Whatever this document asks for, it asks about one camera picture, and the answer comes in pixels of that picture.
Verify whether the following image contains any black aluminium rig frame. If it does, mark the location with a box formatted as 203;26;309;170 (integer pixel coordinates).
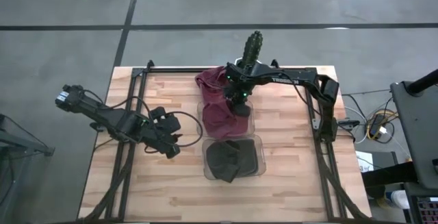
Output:
78;59;372;222

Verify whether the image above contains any black keyboard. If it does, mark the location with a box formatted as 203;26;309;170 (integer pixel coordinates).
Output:
416;198;438;224

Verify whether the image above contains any green cactus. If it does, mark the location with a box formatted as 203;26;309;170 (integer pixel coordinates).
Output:
240;30;264;68

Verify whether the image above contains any clear plastic bin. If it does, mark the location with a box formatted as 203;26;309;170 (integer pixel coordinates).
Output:
196;99;256;140
201;134;268;180

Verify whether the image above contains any black power adapter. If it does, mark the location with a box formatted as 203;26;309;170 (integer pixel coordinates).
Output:
368;113;388;138

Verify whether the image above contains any glass side table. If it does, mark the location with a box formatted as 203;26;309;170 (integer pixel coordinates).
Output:
0;113;55;224

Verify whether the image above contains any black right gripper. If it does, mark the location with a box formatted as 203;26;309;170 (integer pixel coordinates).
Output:
224;75;254;117

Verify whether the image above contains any dark olive cloth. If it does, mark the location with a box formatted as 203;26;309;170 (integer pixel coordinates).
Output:
235;138;259;177

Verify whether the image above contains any black frame bracket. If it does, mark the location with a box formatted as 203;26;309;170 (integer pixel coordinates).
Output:
337;119;361;129

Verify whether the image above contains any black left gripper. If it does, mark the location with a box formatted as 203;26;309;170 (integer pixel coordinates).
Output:
136;112;183;160

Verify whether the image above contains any black cap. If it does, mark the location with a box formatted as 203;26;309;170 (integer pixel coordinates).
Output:
205;140;241;184

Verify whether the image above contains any white plant pot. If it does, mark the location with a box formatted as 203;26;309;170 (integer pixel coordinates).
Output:
235;57;261;70

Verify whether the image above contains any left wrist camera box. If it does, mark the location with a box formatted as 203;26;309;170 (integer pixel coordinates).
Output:
149;106;168;124

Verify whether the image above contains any white paper sheet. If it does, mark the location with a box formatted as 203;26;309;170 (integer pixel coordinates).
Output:
355;151;374;173

